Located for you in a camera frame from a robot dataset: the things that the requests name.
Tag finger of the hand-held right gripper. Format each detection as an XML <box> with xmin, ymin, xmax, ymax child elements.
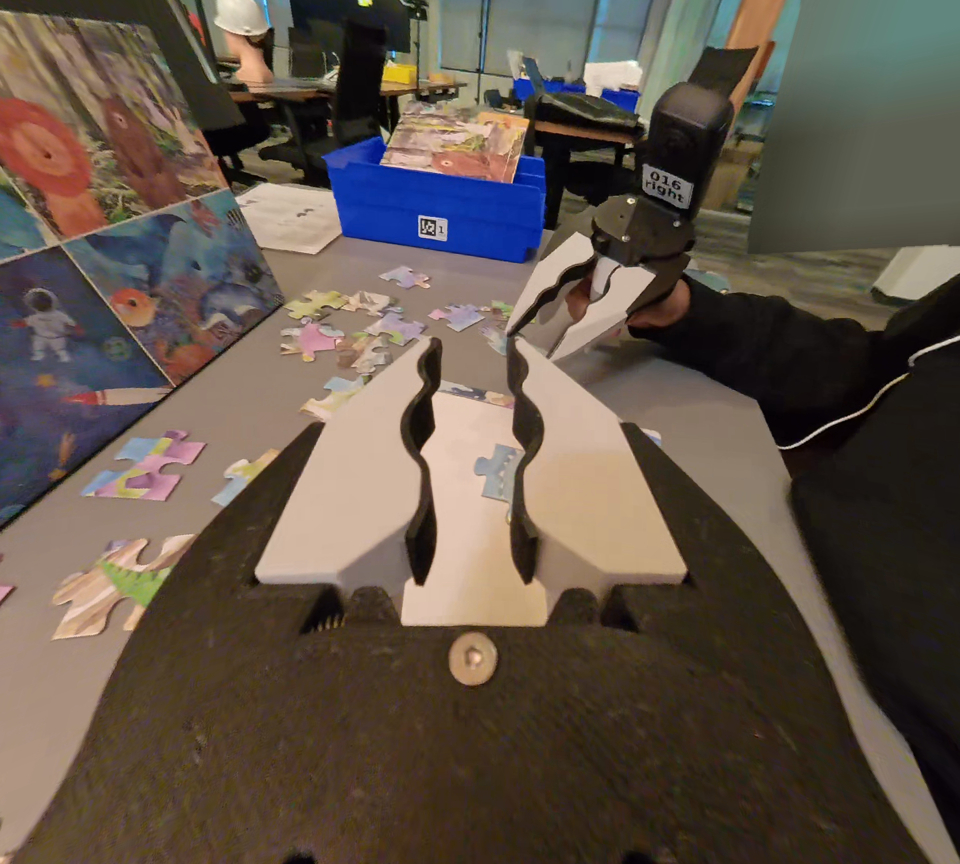
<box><xmin>506</xmin><ymin>230</ymin><xmax>597</xmax><ymax>340</ymax></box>
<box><xmin>547</xmin><ymin>263</ymin><xmax>657</xmax><ymax>361</ymax></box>

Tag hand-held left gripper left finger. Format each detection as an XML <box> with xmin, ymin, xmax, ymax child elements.
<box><xmin>255</xmin><ymin>338</ymin><xmax>444</xmax><ymax>606</ymax></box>

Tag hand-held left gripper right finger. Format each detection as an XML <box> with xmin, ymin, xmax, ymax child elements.
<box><xmin>506</xmin><ymin>338</ymin><xmax>690</xmax><ymax>606</ymax></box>

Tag blue spiked back puzzle piece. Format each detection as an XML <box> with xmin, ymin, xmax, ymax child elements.
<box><xmin>474</xmin><ymin>443</ymin><xmax>526</xmax><ymax>505</ymax></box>

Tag white puzzle tray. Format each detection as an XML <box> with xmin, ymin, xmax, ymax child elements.
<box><xmin>401</xmin><ymin>380</ymin><xmax>665</xmax><ymax>629</ymax></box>

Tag jigsaw puzzle pieces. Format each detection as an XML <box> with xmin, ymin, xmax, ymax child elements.
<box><xmin>0</xmin><ymin>264</ymin><xmax>519</xmax><ymax>640</ymax></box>

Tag person's right forearm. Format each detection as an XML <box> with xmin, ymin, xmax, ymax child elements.
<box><xmin>633</xmin><ymin>275</ymin><xmax>894</xmax><ymax>445</ymax></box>

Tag person's right hand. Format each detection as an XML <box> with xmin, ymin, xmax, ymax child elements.
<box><xmin>628</xmin><ymin>275</ymin><xmax>693</xmax><ymax>340</ymax></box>

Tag brown cardboard box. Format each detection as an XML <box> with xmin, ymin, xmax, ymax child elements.
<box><xmin>705</xmin><ymin>144</ymin><xmax>762</xmax><ymax>213</ymax></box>

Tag wooden side table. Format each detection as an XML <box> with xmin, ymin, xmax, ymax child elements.
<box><xmin>536</xmin><ymin>120</ymin><xmax>639</xmax><ymax>228</ymax></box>

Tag black bag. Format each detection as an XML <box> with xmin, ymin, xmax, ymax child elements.
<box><xmin>525</xmin><ymin>92</ymin><xmax>646</xmax><ymax>138</ymax></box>

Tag blue plastic bin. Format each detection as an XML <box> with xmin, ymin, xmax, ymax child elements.
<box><xmin>324</xmin><ymin>135</ymin><xmax>547</xmax><ymax>264</ymax></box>

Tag forest picture puzzle board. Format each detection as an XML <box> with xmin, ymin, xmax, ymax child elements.
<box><xmin>380</xmin><ymin>101</ymin><xmax>530</xmax><ymax>184</ymax></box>

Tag blue storage bin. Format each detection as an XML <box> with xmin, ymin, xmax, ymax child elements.
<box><xmin>513</xmin><ymin>77</ymin><xmax>642</xmax><ymax>114</ymax></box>

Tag laminated instruction sheet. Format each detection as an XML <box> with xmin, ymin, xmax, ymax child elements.
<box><xmin>236</xmin><ymin>182</ymin><xmax>344</xmax><ymax>256</ymax></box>

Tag black office chair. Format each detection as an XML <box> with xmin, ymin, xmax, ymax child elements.
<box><xmin>258</xmin><ymin>20</ymin><xmax>391</xmax><ymax>186</ymax></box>

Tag wooden office desk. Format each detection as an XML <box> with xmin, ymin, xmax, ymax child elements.
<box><xmin>217</xmin><ymin>78</ymin><xmax>466</xmax><ymax>104</ymax></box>

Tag animal picture board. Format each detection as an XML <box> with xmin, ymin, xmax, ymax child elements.
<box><xmin>0</xmin><ymin>9</ymin><xmax>286</xmax><ymax>528</ymax></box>

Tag white hard hat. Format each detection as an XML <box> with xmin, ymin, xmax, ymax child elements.
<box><xmin>213</xmin><ymin>0</ymin><xmax>271</xmax><ymax>36</ymax></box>

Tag thin white cord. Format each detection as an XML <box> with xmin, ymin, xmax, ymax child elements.
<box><xmin>776</xmin><ymin>332</ymin><xmax>960</xmax><ymax>450</ymax></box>

